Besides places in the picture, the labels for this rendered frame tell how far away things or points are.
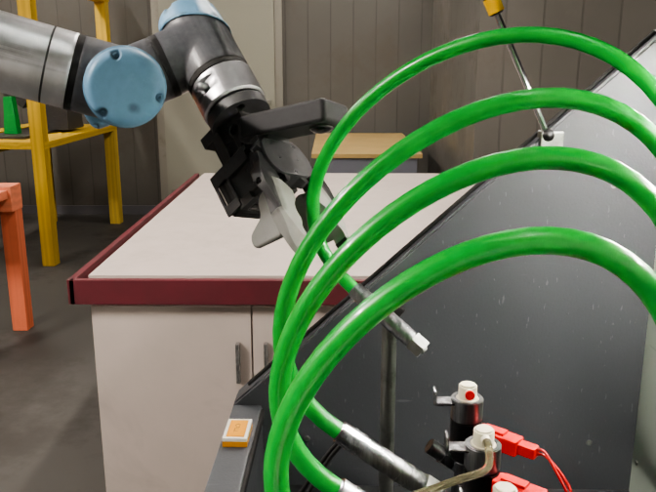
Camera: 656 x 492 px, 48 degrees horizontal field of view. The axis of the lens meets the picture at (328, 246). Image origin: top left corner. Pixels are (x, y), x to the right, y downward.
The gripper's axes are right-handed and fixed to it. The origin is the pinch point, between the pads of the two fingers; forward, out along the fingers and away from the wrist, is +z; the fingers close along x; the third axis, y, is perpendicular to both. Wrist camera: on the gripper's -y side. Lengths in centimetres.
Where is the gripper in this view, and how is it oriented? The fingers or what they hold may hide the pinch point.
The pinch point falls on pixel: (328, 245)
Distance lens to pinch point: 75.6
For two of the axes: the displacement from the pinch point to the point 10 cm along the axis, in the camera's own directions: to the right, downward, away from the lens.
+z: 4.5, 8.2, -3.6
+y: -6.7, 5.7, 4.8
